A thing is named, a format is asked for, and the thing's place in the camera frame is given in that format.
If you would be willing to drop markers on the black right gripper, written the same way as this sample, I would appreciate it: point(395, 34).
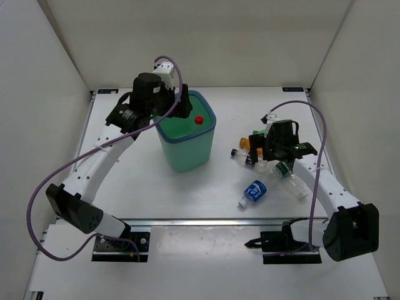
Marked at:
point(260, 140)

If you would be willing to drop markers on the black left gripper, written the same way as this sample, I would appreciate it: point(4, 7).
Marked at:
point(182, 109)

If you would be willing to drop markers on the clear bottle red cap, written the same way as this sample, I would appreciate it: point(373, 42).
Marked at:
point(199, 120)

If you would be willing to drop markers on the clear bottle black label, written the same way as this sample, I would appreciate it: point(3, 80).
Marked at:
point(243, 158)

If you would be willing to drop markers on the clear bottle green label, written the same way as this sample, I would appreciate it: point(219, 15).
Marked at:
point(290, 181)

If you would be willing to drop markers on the clear bottle blue label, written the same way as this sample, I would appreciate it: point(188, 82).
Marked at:
point(257, 190)

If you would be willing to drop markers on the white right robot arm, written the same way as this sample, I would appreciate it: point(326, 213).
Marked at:
point(352, 227)

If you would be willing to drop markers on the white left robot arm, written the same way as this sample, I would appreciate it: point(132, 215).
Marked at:
point(72, 200)

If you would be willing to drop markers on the green plastic waste bin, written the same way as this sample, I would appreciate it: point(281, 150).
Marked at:
point(188, 145)

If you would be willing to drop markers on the green plastic bottle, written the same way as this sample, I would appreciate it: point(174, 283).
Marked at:
point(258, 132)

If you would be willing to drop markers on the orange plastic bottle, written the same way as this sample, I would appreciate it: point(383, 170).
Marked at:
point(244, 143)

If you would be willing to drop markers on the right corner label sticker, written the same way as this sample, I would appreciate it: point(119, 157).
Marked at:
point(292, 89)

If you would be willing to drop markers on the corner label sticker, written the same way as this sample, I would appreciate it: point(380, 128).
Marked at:
point(107, 91)
point(292, 89)

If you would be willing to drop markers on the left corner label sticker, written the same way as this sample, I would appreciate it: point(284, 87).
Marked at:
point(107, 91)

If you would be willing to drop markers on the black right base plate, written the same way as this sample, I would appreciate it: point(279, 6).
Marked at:
point(278, 249)

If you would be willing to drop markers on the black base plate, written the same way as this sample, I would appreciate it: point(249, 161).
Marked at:
point(105, 250)
point(278, 249)

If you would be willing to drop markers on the aluminium rail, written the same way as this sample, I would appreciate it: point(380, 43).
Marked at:
point(203, 222)

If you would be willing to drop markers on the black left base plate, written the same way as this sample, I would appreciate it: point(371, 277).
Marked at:
point(105, 250)

